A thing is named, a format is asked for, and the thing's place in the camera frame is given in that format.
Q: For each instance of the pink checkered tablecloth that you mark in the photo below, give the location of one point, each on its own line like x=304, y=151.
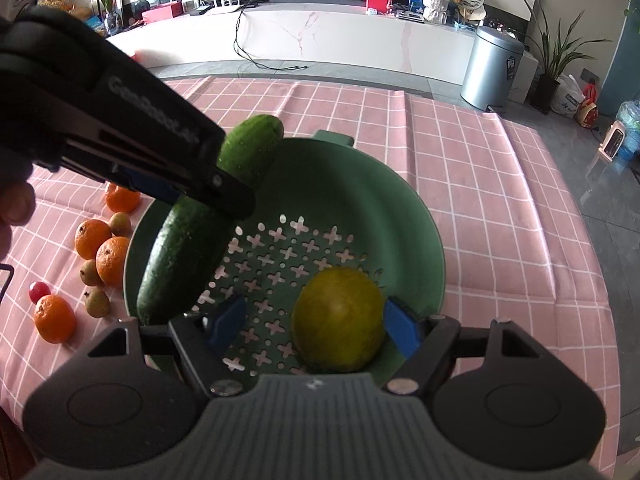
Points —
x=514, y=240

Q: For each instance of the white plastic bag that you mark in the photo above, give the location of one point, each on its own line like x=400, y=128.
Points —
x=567, y=97

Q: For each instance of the yellow lemon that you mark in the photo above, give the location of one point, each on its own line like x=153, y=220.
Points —
x=337, y=321

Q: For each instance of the small red fruit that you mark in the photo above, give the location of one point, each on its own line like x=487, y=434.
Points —
x=37, y=290

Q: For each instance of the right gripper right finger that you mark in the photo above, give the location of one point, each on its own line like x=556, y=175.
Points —
x=426, y=346

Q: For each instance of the green cucumber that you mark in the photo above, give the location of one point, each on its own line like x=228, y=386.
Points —
x=194, y=237

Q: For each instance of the orange tangerine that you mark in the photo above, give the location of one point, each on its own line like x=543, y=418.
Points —
x=110, y=261
x=120, y=199
x=89, y=236
x=55, y=320

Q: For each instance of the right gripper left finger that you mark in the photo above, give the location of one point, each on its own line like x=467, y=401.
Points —
x=202, y=339

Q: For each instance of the person's left hand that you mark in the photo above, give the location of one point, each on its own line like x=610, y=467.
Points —
x=17, y=197

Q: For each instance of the green colander bowl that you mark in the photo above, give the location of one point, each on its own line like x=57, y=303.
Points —
x=322, y=204

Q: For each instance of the blue water jug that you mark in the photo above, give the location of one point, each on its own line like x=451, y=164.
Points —
x=628, y=115

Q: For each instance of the silver pedal trash can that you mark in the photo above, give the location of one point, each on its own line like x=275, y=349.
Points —
x=492, y=67

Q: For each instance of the small brown kiwi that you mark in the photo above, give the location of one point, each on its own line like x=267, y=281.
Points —
x=120, y=224
x=97, y=303
x=89, y=274

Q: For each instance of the white marble tv console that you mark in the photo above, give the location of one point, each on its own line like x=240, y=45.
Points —
x=304, y=33

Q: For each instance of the pink box on console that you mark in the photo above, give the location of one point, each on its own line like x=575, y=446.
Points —
x=163, y=12

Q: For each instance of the potted green plant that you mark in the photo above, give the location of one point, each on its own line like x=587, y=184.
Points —
x=558, y=48

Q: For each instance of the pink small heater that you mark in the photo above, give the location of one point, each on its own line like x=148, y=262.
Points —
x=613, y=140

